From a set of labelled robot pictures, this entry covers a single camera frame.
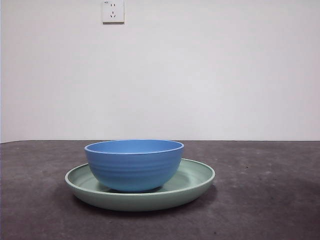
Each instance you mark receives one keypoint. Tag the white wall socket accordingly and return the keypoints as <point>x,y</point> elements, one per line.
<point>113,12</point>

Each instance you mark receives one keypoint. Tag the blue bowl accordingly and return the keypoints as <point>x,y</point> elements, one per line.
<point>135,170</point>

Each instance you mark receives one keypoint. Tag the green plate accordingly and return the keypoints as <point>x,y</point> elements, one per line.
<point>140,202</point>

